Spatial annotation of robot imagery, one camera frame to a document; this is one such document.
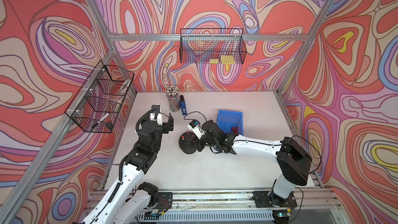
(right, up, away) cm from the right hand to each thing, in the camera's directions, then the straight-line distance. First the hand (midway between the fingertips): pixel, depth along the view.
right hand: (190, 144), depth 81 cm
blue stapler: (-6, +18, +25) cm, 31 cm away
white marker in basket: (-42, +13, -10) cm, 45 cm away
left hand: (-13, +17, -9) cm, 23 cm away
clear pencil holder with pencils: (-12, +29, +15) cm, 34 cm away
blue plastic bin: (+25, +10, +20) cm, 34 cm away
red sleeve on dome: (-4, +4, +1) cm, 6 cm away
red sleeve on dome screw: (-2, +6, +3) cm, 7 cm away
